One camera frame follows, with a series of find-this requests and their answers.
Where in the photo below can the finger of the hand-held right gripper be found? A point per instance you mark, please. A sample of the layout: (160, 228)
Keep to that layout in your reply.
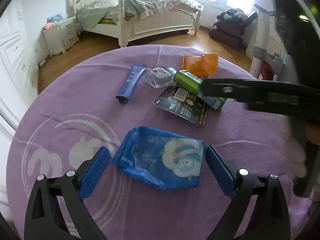
(240, 90)

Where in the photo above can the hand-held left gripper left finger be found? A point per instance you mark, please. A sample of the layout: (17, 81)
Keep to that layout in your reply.
(93, 172)

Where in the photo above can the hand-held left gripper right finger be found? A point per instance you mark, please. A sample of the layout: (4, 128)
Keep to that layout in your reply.
(220, 172)

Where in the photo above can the blue wet wipe packet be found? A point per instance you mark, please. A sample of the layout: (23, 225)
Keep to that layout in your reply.
(140, 155)

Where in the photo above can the green cardboard box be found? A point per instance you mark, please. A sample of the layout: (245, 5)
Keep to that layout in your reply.
(186, 81)

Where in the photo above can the orange plastic wrapper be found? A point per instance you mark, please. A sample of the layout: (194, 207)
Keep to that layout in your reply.
(197, 63)

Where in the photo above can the dark red armchair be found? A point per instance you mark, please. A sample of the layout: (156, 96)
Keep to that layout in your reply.
(227, 33)

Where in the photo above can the black flat packet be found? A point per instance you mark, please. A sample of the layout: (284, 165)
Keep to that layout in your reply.
(185, 110)

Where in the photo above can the pile of clothes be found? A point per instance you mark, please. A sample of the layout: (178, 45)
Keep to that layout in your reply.
(232, 15)

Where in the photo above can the clear plastic blister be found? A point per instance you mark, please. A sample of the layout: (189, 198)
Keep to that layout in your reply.
(160, 76)

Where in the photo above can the blue squeeze tube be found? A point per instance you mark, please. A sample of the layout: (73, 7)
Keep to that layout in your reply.
(131, 80)

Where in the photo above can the white wooden bed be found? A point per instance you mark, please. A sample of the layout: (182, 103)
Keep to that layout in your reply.
(162, 22)

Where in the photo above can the floral quilt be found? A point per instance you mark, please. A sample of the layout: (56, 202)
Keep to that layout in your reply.
(155, 5)

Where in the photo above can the white nightstand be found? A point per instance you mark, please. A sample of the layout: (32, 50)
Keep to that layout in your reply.
(62, 35)

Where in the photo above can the pink plush toy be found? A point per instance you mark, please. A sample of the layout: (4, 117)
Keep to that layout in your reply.
(48, 26)

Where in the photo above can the white wardrobe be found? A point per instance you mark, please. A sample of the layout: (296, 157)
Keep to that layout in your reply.
(12, 42)

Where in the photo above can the blue clear bag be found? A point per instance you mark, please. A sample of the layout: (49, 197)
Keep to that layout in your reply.
(55, 18)

